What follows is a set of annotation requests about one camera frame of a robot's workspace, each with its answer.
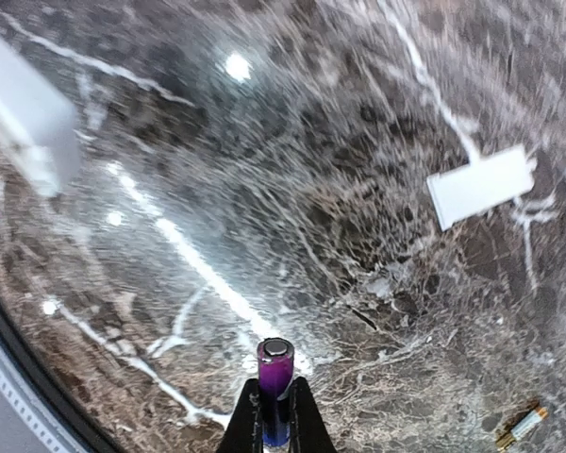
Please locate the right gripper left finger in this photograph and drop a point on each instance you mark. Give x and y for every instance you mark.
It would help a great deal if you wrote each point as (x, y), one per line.
(245, 429)

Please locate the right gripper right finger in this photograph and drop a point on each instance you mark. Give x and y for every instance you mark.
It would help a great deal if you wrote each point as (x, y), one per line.
(308, 431)

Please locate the purple blue battery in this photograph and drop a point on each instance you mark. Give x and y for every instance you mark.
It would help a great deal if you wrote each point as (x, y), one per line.
(275, 376)

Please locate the white battery cover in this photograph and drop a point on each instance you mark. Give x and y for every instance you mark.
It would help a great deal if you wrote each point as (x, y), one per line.
(477, 187)

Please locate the white remote control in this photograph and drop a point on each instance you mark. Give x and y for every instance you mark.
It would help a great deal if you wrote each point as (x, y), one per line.
(37, 126)

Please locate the gold battery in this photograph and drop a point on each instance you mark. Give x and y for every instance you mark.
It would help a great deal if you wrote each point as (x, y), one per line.
(520, 429)

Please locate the white slotted cable duct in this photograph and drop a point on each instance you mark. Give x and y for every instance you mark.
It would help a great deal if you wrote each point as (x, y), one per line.
(26, 423)

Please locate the black front rail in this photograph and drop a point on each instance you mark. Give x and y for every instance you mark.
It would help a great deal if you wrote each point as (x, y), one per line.
(68, 396)

